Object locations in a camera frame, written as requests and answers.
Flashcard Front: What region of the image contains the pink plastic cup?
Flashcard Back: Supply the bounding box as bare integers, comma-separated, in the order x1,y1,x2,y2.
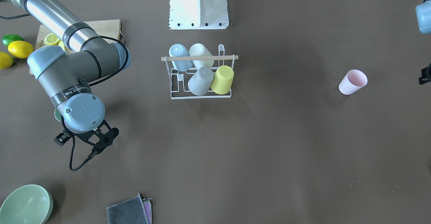
338,69,368,95

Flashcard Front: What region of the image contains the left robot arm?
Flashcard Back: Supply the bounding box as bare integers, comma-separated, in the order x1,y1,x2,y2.
415,0,431,34

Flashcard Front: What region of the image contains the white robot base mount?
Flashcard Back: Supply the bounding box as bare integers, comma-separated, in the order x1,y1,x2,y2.
168,0,229,30

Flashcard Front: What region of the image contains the white wire cup rack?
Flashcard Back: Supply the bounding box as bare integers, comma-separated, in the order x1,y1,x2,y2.
161,44,239,100

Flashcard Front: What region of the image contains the yellow plastic cup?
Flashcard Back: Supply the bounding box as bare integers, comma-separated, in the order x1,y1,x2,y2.
210,65,234,95

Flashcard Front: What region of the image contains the green ceramic bowl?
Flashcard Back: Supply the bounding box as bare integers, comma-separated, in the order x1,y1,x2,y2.
0,184,54,224

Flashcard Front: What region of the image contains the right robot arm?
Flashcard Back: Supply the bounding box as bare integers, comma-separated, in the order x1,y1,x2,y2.
1,0,130,158

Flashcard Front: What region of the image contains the light blue plastic cup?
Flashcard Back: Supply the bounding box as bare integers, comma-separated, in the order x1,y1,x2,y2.
168,43,193,72

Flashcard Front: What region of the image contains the wooden cutting board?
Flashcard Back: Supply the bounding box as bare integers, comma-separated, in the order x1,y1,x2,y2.
29,19,126,75

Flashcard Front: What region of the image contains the grey plastic cup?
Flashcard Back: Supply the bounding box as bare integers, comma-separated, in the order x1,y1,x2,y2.
188,67,214,96

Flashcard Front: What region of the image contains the green plastic cup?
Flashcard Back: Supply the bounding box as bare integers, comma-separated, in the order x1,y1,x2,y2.
54,107,64,122

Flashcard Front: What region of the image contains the lemon slice upper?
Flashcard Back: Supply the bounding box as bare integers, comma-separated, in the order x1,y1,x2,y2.
43,33,60,46

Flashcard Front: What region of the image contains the green lime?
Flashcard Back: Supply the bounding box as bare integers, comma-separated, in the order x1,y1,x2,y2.
2,34,24,47

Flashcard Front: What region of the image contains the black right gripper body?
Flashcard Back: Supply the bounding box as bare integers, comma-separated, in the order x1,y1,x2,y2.
54,120,120,156

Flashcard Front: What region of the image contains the grey folded cloth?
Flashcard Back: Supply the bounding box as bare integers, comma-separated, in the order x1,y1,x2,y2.
106,194,153,224

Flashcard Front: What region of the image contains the whole yellow lemon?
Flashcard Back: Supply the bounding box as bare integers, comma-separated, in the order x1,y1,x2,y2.
8,41,34,59

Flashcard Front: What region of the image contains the cream white plastic cup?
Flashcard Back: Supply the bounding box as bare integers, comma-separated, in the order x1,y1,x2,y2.
189,43,214,69

